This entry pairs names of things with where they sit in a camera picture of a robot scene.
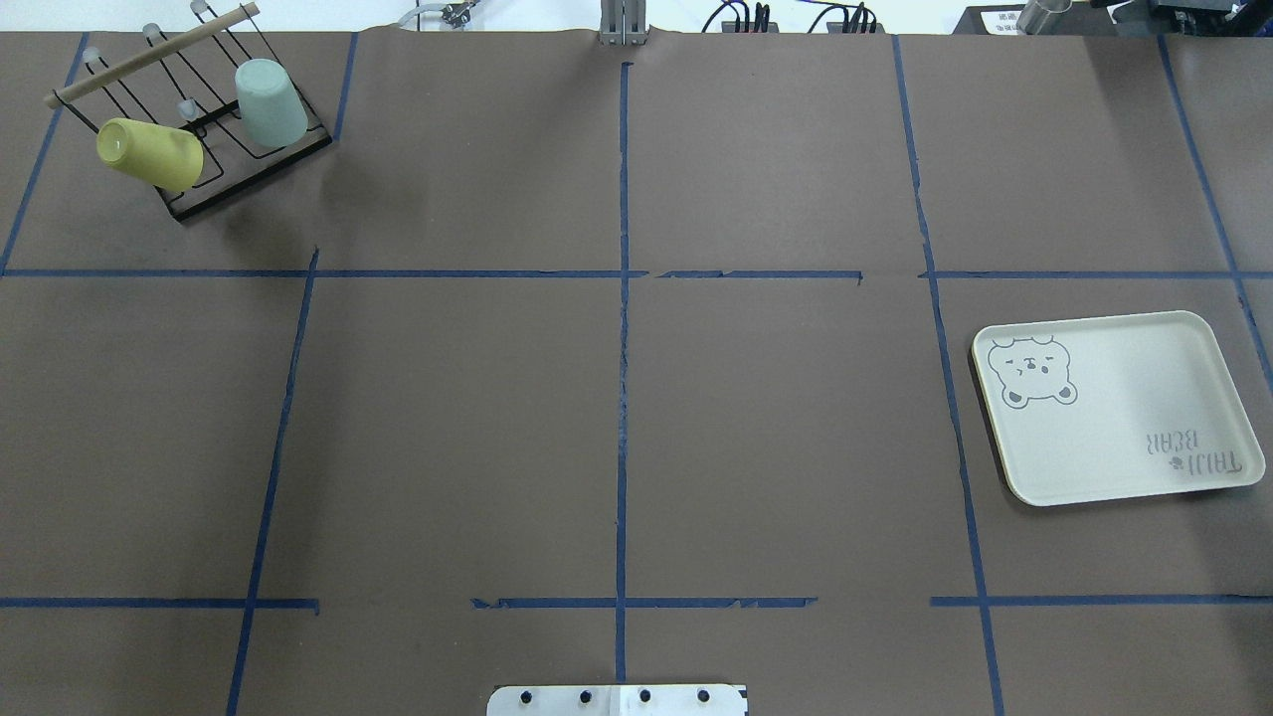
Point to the metal cup on desk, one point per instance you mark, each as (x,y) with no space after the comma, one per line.
(1041,17)

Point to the pale green cup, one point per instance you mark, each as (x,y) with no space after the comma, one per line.
(272,111)

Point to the yellow cup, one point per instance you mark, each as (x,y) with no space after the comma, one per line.
(166,157)

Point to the black wire cup rack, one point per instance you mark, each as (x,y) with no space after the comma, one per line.
(187,80)

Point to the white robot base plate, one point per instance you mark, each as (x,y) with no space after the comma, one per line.
(620,699)

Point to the grey aluminium post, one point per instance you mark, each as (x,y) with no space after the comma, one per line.
(623,23)

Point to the cream bear tray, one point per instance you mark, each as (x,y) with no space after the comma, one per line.
(1114,407)

